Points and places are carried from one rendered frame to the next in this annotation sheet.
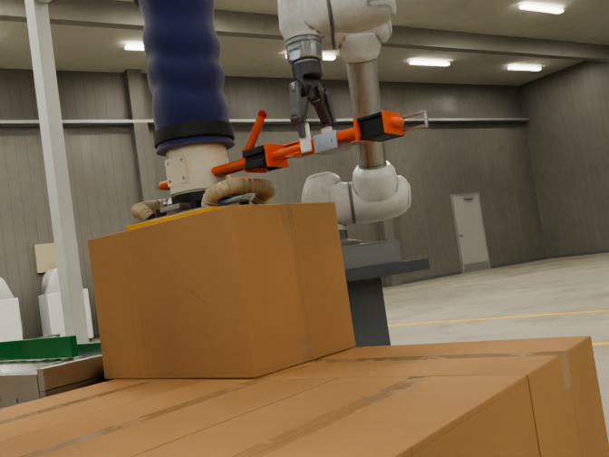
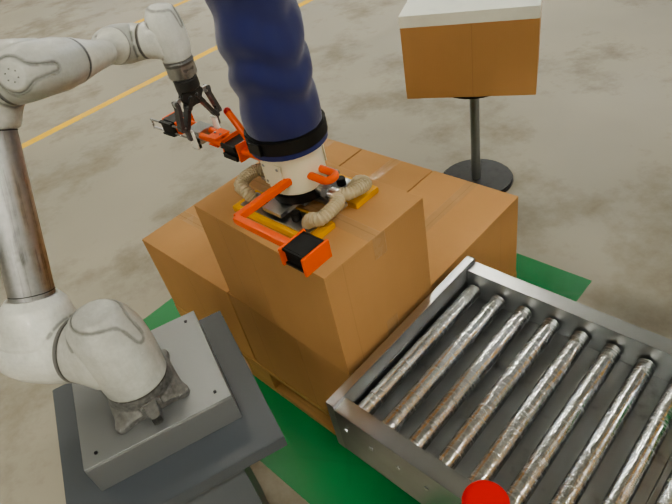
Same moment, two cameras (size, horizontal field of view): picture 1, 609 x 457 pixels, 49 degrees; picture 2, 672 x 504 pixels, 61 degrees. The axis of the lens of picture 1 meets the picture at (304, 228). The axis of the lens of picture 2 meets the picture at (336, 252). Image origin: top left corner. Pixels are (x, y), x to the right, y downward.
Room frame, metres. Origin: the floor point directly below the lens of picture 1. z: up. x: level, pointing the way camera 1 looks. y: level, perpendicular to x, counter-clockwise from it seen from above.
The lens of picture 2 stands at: (3.26, 0.66, 1.89)
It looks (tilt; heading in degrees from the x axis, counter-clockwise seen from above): 40 degrees down; 194
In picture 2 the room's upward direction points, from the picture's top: 13 degrees counter-clockwise
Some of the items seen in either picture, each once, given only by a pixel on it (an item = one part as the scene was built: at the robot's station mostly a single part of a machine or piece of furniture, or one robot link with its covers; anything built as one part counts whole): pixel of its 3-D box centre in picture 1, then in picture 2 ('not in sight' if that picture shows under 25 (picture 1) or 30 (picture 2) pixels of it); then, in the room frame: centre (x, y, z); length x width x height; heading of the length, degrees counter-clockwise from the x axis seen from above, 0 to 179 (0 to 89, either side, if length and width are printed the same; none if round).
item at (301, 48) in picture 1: (304, 53); (181, 67); (1.66, -0.06, 1.31); 0.09 x 0.09 x 0.06
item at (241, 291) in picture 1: (217, 291); (315, 251); (1.90, 0.26, 0.74); 0.60 x 0.40 x 0.40; 50
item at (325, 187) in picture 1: (325, 202); (111, 345); (2.48, -0.09, 1.00); 0.18 x 0.16 x 0.22; 86
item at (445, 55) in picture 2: not in sight; (472, 38); (0.51, 0.89, 0.82); 0.60 x 0.40 x 0.40; 78
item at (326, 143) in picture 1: (332, 142); (200, 132); (1.61, -0.10, 1.07); 0.07 x 0.07 x 0.04; 53
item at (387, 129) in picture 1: (378, 126); (179, 122); (1.53, -0.20, 1.07); 0.08 x 0.07 x 0.05; 53
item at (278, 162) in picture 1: (265, 159); (240, 145); (1.74, 0.07, 1.07); 0.10 x 0.08 x 0.06; 143
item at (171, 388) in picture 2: (323, 240); (142, 388); (2.50, -0.06, 0.87); 0.22 x 0.18 x 0.06; 39
